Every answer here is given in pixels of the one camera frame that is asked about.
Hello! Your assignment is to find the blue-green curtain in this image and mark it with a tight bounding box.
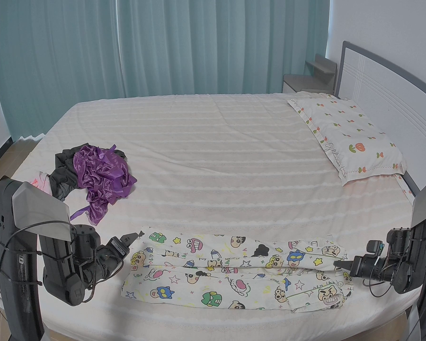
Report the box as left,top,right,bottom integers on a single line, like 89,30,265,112
117,0,332,97
0,0,126,139

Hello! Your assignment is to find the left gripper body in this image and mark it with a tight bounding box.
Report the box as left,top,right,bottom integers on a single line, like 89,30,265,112
98,236,132,273

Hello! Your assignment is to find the grey bedside table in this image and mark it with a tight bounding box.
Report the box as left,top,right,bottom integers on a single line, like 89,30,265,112
283,53,338,94

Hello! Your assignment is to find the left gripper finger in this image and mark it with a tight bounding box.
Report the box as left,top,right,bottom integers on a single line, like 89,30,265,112
122,230,145,248

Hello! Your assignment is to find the white printed pillow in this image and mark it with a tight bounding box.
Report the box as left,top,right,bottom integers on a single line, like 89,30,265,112
287,96,407,186

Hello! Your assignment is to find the black cable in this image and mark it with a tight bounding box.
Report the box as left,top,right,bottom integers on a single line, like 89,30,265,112
361,276,395,298
81,258,125,304

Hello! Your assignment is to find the white printed pyjama top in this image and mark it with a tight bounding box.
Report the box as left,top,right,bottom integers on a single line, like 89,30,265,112
121,226,355,313

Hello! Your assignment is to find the pink garment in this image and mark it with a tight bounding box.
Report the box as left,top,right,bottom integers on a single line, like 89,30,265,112
32,171,53,195

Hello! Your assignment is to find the black garment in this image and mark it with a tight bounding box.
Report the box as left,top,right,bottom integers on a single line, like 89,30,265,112
49,144,126,202

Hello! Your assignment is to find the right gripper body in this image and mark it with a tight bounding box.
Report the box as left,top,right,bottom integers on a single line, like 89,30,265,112
350,255,377,280

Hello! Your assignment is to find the purple satin garment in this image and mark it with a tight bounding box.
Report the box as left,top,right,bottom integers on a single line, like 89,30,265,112
71,142,138,226

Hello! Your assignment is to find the bed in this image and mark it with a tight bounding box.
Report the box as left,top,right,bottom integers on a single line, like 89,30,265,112
0,40,426,337

